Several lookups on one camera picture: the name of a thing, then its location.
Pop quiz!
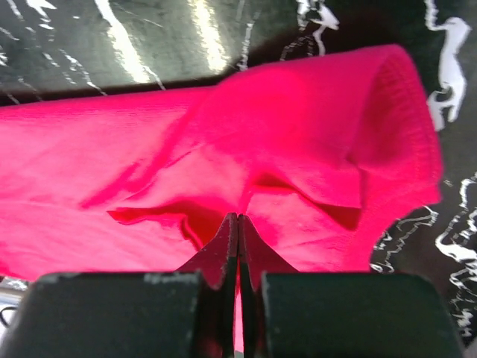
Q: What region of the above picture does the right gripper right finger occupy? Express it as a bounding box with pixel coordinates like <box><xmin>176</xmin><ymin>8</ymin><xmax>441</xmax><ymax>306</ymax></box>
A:
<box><xmin>238</xmin><ymin>214</ymin><xmax>298</xmax><ymax>357</ymax></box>

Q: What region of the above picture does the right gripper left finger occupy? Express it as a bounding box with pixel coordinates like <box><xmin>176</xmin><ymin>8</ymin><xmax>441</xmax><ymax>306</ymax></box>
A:
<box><xmin>178</xmin><ymin>213</ymin><xmax>239</xmax><ymax>357</ymax></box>

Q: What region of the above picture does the magenta t shirt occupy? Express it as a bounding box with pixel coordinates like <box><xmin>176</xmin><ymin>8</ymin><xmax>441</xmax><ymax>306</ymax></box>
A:
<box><xmin>0</xmin><ymin>43</ymin><xmax>444</xmax><ymax>355</ymax></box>

